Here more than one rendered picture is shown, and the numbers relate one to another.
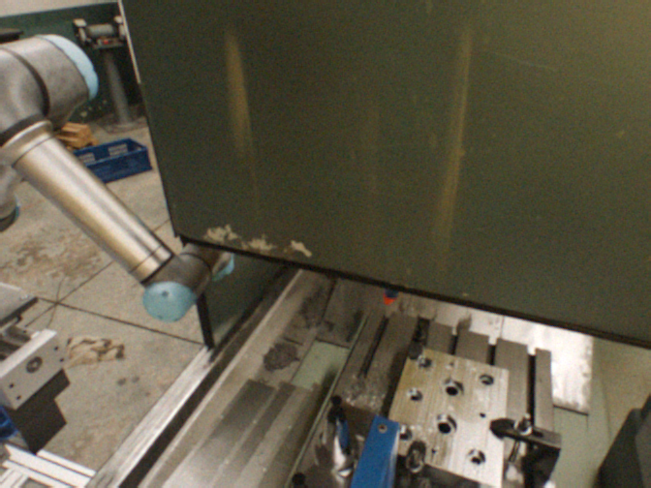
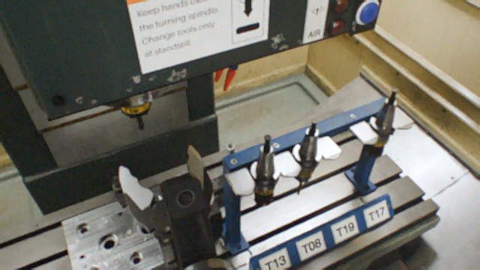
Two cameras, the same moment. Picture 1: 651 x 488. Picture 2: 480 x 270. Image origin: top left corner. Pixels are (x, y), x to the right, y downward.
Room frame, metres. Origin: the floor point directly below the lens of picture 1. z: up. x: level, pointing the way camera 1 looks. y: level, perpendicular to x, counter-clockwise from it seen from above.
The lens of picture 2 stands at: (0.83, 0.34, 1.91)
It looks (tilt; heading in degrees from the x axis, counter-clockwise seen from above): 45 degrees down; 223
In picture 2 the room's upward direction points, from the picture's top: straight up
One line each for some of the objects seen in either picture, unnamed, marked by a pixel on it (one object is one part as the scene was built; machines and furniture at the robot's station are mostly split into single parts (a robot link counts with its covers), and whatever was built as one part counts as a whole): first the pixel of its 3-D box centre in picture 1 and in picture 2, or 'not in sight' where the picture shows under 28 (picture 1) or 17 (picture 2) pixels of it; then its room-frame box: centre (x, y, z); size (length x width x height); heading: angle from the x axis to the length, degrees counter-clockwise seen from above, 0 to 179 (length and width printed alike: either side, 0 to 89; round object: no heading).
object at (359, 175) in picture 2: not in sight; (370, 149); (0.00, 0.09, 1.05); 0.10 x 0.05 x 0.30; 69
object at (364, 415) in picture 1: (349, 420); (242, 182); (0.43, -0.02, 1.21); 0.07 x 0.05 x 0.01; 69
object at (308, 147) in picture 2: not in sight; (310, 142); (0.28, 0.04, 1.26); 0.04 x 0.04 x 0.07
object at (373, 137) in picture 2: not in sight; (364, 133); (0.12, 0.10, 1.21); 0.07 x 0.05 x 0.01; 69
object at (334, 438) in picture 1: (336, 432); (265, 160); (0.38, 0.00, 1.26); 0.04 x 0.04 x 0.07
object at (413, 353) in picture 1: (418, 344); not in sight; (0.82, -0.20, 0.97); 0.13 x 0.03 x 0.15; 159
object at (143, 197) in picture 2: not in sight; (135, 197); (0.68, 0.00, 1.43); 0.09 x 0.03 x 0.06; 91
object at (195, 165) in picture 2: not in sight; (196, 177); (0.59, 0.04, 1.43); 0.09 x 0.03 x 0.06; 42
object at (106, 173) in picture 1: (110, 162); not in sight; (3.96, 2.10, 0.11); 0.62 x 0.42 x 0.22; 136
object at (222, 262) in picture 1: (206, 253); not in sight; (0.72, 0.25, 1.32); 0.11 x 0.08 x 0.11; 168
